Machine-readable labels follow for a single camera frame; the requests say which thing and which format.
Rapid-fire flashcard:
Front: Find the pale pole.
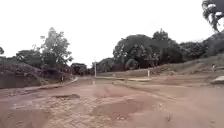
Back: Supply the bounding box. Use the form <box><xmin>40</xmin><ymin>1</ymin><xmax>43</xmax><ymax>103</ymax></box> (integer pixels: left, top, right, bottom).
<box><xmin>93</xmin><ymin>56</ymin><xmax>98</xmax><ymax>78</ymax></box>

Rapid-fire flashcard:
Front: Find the pale concrete slab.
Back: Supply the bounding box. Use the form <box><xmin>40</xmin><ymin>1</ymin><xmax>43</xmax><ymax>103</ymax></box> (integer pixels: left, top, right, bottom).
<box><xmin>128</xmin><ymin>77</ymin><xmax>153</xmax><ymax>82</ymax></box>

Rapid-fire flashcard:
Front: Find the dark bush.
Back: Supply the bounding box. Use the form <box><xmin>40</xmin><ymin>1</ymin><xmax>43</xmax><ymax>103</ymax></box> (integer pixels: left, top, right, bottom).
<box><xmin>70</xmin><ymin>62</ymin><xmax>89</xmax><ymax>76</ymax></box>

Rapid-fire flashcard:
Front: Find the row of dark trees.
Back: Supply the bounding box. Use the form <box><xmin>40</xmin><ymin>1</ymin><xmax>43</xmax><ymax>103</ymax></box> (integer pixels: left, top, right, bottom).
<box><xmin>91</xmin><ymin>28</ymin><xmax>224</xmax><ymax>73</ymax></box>

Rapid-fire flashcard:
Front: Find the dirt-covered brick road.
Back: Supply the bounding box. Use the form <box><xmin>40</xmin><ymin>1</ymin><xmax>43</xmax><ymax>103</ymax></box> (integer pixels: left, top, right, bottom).
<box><xmin>0</xmin><ymin>74</ymin><xmax>224</xmax><ymax>128</ymax></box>

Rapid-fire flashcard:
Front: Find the leafy green tree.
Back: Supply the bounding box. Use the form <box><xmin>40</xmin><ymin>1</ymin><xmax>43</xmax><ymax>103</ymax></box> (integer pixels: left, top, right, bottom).
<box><xmin>39</xmin><ymin>27</ymin><xmax>74</xmax><ymax>73</ymax></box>

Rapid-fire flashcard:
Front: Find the pale concrete kerb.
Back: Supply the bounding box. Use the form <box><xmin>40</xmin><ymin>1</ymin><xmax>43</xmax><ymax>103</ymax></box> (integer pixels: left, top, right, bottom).
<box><xmin>19</xmin><ymin>76</ymin><xmax>79</xmax><ymax>93</ymax></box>
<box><xmin>210</xmin><ymin>75</ymin><xmax>224</xmax><ymax>84</ymax></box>

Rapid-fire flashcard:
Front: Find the grassy earth slope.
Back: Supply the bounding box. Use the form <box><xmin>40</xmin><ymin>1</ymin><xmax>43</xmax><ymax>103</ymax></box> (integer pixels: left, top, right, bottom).
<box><xmin>99</xmin><ymin>54</ymin><xmax>224</xmax><ymax>79</ymax></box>

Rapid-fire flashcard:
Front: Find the group of low trees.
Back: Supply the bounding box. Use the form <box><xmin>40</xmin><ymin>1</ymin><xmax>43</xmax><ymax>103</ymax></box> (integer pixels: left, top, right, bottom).
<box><xmin>14</xmin><ymin>49</ymin><xmax>44</xmax><ymax>69</ymax></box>

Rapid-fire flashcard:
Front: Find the brown earth bank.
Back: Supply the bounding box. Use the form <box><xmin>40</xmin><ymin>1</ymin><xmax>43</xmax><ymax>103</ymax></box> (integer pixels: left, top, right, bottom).
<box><xmin>0</xmin><ymin>56</ymin><xmax>76</xmax><ymax>89</ymax></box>

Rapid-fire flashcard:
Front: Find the palm tree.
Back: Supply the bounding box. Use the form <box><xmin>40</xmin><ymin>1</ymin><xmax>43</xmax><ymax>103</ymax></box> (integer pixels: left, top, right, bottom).
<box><xmin>201</xmin><ymin>0</ymin><xmax>224</xmax><ymax>33</ymax></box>

